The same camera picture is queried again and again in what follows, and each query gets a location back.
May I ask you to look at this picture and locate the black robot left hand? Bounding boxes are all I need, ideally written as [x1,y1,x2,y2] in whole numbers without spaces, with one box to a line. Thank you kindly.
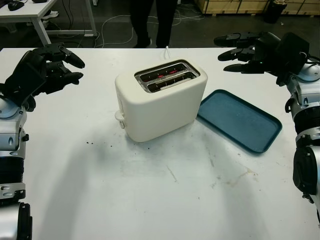
[12,42,86,113]

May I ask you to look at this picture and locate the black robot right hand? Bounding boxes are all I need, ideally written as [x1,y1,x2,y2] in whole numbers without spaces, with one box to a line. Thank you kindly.
[214,31,288,87]

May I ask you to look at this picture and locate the person in dark clothes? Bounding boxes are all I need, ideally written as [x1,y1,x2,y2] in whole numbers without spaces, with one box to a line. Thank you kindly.
[129,0,175,49]

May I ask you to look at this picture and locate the cream white two-slot toaster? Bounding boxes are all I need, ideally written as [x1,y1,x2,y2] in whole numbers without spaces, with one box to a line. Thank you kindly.
[114,59,209,143]

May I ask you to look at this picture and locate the black trash bin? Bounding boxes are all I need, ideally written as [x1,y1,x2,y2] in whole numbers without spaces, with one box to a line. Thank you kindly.
[263,0,286,25]

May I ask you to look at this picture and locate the stacked wooden crates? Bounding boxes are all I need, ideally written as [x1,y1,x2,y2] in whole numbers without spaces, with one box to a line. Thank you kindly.
[197,0,320,17]

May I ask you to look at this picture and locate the white office desk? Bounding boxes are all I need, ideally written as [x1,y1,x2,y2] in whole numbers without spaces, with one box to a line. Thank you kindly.
[0,0,98,50]

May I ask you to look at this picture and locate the teal plastic tray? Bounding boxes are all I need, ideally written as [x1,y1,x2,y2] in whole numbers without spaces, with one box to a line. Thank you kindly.
[196,89,283,157]

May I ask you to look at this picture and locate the black computer mouse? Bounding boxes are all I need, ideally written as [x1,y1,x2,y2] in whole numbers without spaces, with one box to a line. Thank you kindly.
[7,1,25,11]

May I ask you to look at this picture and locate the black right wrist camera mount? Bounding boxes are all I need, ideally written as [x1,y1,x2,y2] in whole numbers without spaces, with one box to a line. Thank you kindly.
[277,32,310,76]

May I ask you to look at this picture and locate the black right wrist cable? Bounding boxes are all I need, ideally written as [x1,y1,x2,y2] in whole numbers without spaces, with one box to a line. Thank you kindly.
[298,51,320,68]

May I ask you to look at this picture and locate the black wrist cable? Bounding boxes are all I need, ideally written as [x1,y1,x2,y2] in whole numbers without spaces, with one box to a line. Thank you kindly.
[298,51,320,68]
[0,84,10,100]

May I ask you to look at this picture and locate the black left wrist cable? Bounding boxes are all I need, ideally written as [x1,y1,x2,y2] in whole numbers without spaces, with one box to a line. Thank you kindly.
[0,84,10,100]

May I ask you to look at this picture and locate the white cable on floor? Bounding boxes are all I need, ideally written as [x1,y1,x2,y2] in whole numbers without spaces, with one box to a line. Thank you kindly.
[94,7,203,48]

